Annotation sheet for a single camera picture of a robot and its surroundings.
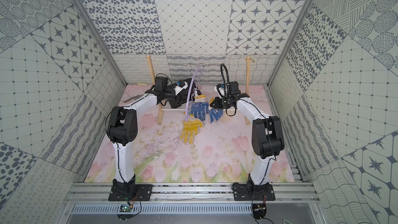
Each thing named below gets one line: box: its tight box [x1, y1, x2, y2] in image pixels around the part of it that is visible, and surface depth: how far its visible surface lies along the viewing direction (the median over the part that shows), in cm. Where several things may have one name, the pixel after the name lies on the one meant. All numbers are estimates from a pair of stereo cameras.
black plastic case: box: [164, 78, 192, 109], surface depth 88 cm
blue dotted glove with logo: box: [190, 94, 209, 122], surface depth 103 cm
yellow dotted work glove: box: [179, 115, 204, 145], surface depth 96 cm
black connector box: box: [251, 203, 267, 220], surface depth 74 cm
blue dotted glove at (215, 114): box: [208, 105, 224, 124], surface depth 98 cm
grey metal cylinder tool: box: [123, 94, 145, 104], surface depth 113 cm
